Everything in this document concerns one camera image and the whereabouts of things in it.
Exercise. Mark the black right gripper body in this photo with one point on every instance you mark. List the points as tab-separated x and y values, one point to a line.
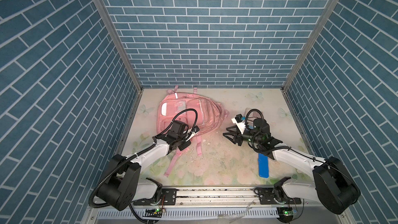
249	137

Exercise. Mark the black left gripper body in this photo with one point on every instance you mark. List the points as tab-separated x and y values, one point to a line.
182	141

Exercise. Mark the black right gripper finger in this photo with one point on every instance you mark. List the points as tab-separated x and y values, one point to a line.
232	131
235	139

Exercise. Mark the pink student backpack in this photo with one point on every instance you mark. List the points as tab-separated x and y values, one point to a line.
194	110

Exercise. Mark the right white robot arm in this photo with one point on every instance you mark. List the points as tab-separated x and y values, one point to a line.
330	182

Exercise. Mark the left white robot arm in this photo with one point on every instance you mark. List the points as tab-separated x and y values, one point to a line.
120	184

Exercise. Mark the blue pencil case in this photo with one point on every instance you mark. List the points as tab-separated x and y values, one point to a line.
263	166

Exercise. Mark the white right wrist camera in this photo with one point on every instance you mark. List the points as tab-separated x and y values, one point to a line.
239	121

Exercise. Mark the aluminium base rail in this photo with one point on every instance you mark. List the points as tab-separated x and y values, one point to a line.
234	203

